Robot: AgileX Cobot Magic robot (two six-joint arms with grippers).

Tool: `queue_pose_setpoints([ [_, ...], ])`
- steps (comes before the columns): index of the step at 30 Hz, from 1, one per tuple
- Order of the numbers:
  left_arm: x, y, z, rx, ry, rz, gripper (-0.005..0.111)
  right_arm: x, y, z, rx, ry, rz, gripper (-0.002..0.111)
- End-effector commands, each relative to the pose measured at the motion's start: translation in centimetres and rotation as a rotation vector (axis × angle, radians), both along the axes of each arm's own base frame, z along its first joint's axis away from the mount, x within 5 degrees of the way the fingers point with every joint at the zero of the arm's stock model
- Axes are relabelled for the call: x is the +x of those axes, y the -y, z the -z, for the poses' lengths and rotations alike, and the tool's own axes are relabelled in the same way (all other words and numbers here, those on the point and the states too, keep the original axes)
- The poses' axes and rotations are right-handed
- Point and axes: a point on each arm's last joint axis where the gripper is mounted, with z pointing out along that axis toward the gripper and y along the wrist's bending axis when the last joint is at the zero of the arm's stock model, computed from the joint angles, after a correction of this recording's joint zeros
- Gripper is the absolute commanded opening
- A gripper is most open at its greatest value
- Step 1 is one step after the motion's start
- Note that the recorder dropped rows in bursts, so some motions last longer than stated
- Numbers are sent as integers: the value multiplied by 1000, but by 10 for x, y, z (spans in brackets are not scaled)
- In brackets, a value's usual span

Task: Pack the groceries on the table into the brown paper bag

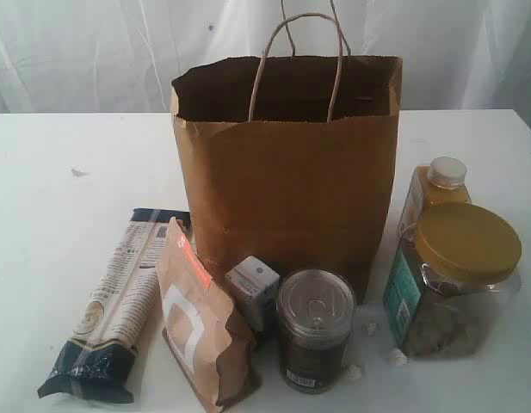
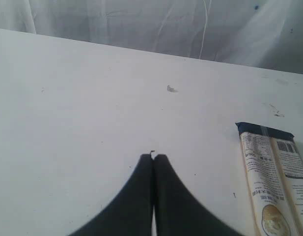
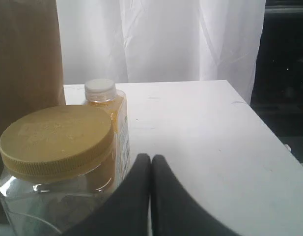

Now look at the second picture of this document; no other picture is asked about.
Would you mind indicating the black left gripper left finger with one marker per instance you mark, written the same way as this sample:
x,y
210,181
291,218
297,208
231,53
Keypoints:
x,y
130,213

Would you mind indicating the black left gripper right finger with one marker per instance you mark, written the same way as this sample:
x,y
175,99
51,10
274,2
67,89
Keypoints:
x,y
177,211

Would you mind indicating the long pasta package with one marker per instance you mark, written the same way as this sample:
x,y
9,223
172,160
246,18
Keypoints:
x,y
274,173

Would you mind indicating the small paper scrap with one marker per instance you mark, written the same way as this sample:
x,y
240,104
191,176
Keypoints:
x,y
171,89

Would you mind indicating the white backdrop curtain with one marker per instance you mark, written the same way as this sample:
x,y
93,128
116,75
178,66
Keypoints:
x,y
258,33

